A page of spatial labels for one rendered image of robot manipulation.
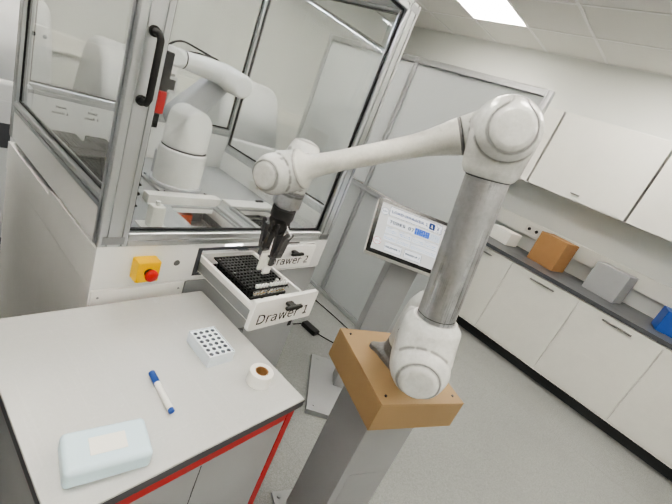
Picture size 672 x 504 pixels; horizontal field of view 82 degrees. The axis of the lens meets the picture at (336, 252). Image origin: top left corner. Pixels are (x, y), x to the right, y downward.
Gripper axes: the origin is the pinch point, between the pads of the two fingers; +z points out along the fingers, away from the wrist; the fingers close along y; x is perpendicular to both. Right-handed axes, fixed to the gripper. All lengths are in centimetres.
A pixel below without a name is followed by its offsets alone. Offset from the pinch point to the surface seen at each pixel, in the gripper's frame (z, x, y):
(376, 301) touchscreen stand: 33, -96, 2
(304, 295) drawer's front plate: 7.9, -12.3, -10.8
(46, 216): 16, 42, 65
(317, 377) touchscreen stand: 96, -91, 13
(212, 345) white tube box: 21.0, 20.0, -9.9
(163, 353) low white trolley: 24.0, 31.9, -5.1
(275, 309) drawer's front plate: 11.5, -0.2, -10.8
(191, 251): 8.2, 11.9, 23.0
